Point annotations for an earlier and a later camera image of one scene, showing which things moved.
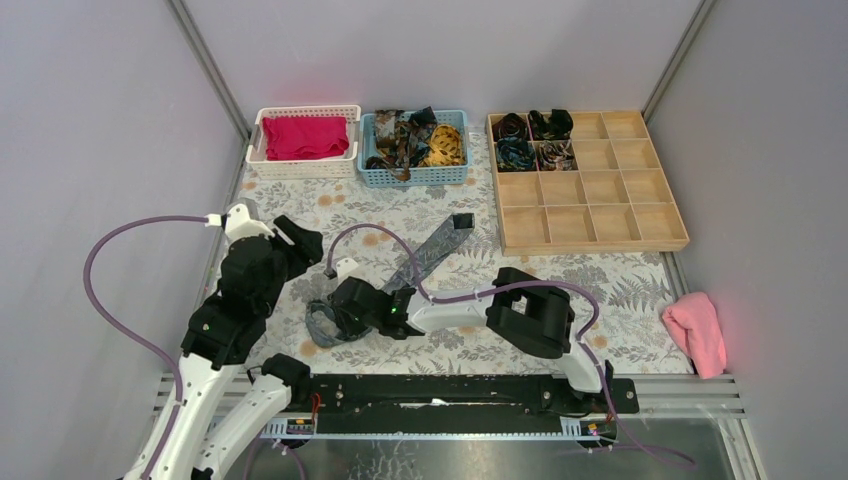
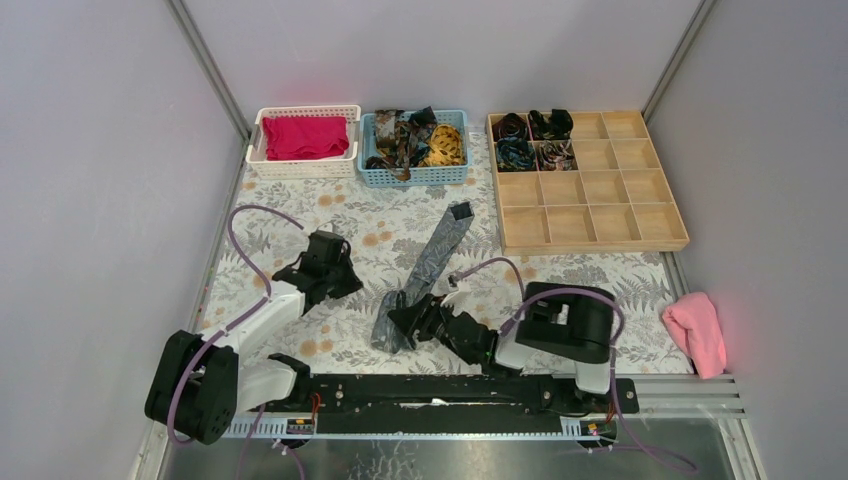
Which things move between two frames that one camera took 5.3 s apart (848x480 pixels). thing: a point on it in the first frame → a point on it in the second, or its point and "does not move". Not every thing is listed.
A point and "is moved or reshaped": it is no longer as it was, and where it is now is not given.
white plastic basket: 343,164 does not move
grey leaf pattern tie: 430,251 is moved or reshaped
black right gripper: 344,323 → 420,315
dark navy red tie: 423,122 does not move
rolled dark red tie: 510,126 does not move
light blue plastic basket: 437,175 does not move
